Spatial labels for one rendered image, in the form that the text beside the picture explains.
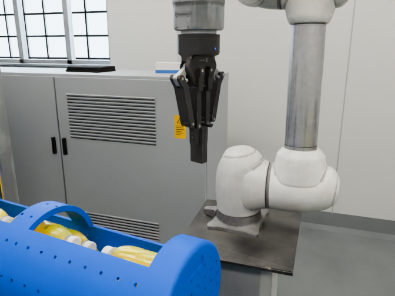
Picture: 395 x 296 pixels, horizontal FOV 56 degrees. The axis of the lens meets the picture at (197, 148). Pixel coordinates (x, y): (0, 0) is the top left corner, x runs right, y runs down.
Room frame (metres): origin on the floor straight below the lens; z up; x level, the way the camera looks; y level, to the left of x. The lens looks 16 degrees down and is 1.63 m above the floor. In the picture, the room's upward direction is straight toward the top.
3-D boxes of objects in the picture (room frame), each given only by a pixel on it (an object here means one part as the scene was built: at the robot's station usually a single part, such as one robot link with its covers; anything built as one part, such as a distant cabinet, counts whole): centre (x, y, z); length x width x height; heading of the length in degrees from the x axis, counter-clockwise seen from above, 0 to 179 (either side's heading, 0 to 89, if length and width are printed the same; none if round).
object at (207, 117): (0.69, -0.01, 1.54); 0.04 x 0.01 x 0.11; 49
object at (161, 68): (2.46, 0.14, 1.48); 0.24 x 0.12 x 0.08; 79
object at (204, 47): (0.68, 0.00, 1.61); 0.08 x 0.07 x 0.09; 139
